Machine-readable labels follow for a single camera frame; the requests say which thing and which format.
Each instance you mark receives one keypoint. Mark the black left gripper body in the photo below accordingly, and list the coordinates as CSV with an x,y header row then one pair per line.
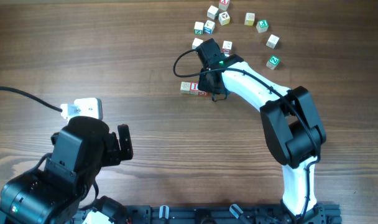
x,y
111,155

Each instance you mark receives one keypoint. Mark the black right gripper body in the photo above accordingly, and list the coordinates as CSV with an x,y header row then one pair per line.
x,y
204,84

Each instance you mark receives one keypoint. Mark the wooden block red letter side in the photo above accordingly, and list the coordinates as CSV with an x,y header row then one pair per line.
x,y
203,93

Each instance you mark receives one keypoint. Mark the wooden block red letter I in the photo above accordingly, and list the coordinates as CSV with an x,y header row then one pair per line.
x,y
194,88

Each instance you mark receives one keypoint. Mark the wooden block blue side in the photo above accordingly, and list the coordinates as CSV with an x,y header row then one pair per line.
x,y
185,87

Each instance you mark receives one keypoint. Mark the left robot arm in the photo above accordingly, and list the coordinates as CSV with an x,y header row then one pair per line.
x,y
51,191

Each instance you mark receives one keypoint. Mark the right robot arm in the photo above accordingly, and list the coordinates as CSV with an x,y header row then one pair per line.
x,y
292,126

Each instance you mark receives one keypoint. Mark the wooden block red bottom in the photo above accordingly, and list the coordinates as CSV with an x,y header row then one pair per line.
x,y
227,47

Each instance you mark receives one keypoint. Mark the wooden block green Z side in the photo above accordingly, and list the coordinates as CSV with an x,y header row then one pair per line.
x,y
198,28

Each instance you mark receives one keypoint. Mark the wooden block blue picture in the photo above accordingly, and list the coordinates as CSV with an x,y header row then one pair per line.
x,y
209,27

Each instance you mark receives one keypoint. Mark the wooden block green letter Z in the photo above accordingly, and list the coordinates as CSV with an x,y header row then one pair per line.
x,y
273,62

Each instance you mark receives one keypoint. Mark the wooden block yellow picture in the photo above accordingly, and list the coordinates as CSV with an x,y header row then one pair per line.
x,y
224,18

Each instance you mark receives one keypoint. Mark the plain pale wooden block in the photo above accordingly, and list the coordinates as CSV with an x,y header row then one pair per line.
x,y
272,41

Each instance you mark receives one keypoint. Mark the wooden block red letter X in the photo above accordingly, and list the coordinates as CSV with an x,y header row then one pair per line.
x,y
224,4

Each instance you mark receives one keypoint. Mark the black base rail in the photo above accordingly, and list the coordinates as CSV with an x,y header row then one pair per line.
x,y
107,210

